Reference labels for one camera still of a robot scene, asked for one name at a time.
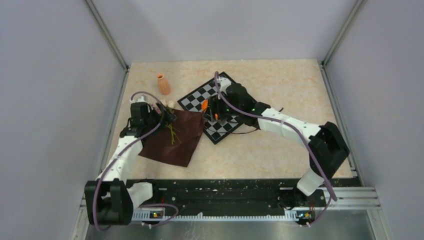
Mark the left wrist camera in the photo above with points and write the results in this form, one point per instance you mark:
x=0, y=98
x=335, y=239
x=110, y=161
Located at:
x=142, y=99

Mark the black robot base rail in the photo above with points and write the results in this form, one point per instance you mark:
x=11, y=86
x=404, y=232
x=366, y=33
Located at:
x=231, y=197

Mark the peach ribbed vase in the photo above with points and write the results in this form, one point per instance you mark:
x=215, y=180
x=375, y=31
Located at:
x=163, y=84

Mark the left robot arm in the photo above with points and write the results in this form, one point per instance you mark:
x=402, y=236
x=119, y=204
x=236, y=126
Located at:
x=109, y=201

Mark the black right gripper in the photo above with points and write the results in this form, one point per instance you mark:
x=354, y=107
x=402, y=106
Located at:
x=215, y=107

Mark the brown ribbon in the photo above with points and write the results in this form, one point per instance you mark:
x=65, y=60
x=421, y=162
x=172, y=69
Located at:
x=252, y=130

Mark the aluminium frame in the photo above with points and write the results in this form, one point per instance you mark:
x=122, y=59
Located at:
x=377, y=221

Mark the maroon wrapping paper sheet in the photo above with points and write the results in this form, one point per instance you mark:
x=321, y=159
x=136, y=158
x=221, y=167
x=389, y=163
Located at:
x=176, y=146

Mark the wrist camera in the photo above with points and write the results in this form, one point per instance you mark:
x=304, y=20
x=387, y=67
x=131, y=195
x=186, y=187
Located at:
x=223, y=84
x=142, y=99

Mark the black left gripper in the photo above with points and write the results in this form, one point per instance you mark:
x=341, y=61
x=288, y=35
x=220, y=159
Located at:
x=168, y=116

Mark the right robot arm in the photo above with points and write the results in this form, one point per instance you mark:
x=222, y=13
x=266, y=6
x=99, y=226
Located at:
x=324, y=143

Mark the black white chessboard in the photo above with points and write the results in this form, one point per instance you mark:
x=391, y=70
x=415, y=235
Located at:
x=218, y=130

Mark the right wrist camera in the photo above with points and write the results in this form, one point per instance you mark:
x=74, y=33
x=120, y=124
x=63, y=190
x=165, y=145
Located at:
x=223, y=84

